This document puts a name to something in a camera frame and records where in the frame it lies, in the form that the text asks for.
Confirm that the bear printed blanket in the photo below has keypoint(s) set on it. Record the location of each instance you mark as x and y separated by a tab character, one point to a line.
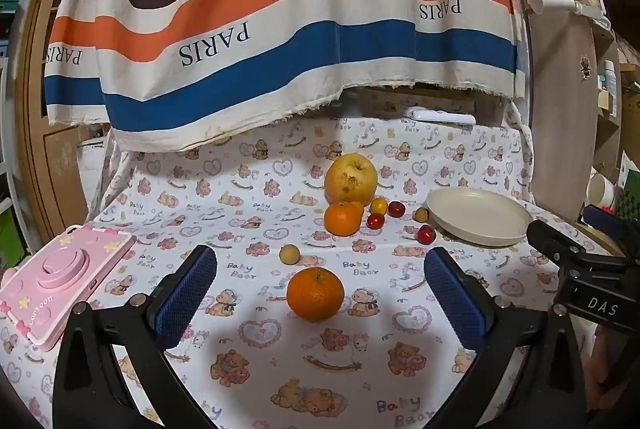
280	359

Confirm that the small tan round loquat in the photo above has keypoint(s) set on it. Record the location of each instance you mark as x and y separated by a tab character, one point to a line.
289	254
421	214

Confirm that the green and white box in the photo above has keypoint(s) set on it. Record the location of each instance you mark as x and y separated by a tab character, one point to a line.
629	189

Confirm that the white remote control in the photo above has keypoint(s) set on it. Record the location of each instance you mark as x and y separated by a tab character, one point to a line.
440	116

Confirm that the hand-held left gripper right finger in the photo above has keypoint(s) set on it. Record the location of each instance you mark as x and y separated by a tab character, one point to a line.
452	299

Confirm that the white bottle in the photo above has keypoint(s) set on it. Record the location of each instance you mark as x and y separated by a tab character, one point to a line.
610	86

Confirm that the person's right hand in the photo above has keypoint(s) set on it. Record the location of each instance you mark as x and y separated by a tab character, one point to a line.
612	364

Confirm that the cream plate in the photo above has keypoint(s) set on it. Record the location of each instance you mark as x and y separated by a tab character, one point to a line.
480	216

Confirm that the large orange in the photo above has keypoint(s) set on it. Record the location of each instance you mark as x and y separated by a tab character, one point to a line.
315	294

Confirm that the red cherry tomato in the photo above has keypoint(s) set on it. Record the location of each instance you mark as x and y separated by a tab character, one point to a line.
375	220
396	209
426	234

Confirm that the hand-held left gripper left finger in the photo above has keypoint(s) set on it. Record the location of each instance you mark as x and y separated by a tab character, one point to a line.
187	294

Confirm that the large yellow pomelo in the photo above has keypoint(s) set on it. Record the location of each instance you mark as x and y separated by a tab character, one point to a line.
350	179

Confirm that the striped cloth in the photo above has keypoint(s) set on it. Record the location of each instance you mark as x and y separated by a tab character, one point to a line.
280	34

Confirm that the small yellow tomato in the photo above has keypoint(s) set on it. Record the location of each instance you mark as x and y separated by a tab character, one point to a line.
379	205

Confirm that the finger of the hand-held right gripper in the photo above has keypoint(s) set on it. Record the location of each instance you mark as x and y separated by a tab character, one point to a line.
605	221
555	241

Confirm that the white cup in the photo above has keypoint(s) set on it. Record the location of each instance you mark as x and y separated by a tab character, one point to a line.
600	191

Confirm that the bear sticker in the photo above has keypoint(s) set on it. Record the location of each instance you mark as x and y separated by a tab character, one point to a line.
585	66

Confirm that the pink toy camera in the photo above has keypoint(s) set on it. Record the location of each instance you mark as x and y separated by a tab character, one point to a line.
55	279

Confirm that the orange tangerine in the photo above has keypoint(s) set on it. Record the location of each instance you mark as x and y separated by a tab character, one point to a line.
342	219

